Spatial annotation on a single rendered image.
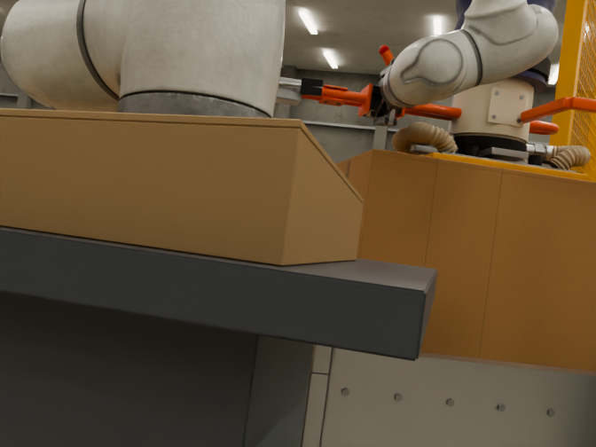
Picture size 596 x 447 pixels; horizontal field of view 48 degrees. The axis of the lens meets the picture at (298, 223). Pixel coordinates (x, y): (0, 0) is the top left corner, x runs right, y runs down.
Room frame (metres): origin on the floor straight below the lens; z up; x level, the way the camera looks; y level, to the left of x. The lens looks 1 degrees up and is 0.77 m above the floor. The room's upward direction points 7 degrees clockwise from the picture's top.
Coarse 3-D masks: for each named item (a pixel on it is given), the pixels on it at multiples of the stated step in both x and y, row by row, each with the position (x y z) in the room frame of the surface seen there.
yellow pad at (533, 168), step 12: (432, 156) 1.32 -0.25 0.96; (444, 156) 1.32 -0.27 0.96; (456, 156) 1.33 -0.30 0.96; (468, 156) 1.35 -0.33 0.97; (540, 156) 1.39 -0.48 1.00; (504, 168) 1.34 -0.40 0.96; (516, 168) 1.34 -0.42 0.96; (528, 168) 1.35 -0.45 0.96; (540, 168) 1.35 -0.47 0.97; (552, 168) 1.37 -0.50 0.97; (588, 180) 1.36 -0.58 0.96
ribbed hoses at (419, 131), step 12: (396, 132) 1.51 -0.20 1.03; (408, 132) 1.41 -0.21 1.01; (420, 132) 1.36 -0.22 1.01; (432, 132) 1.35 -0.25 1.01; (444, 132) 1.36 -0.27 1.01; (396, 144) 1.52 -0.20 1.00; (408, 144) 1.49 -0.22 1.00; (432, 144) 1.36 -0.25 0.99; (444, 144) 1.35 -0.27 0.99; (552, 156) 1.48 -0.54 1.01; (564, 156) 1.39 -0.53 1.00; (576, 156) 1.39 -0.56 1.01; (588, 156) 1.40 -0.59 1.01; (564, 168) 1.39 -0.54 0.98
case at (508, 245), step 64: (384, 192) 1.26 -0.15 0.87; (448, 192) 1.27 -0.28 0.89; (512, 192) 1.29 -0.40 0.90; (576, 192) 1.31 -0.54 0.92; (384, 256) 1.26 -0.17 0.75; (448, 256) 1.28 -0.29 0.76; (512, 256) 1.30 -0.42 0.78; (576, 256) 1.32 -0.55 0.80; (448, 320) 1.28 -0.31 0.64; (512, 320) 1.30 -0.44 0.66; (576, 320) 1.32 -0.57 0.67
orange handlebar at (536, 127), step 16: (304, 96) 1.44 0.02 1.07; (336, 96) 1.41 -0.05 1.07; (352, 96) 1.41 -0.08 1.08; (416, 112) 1.48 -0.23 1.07; (432, 112) 1.44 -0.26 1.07; (448, 112) 1.44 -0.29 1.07; (528, 112) 1.37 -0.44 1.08; (544, 112) 1.31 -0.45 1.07; (560, 112) 1.27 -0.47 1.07; (592, 112) 1.24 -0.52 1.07; (544, 128) 1.47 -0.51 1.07
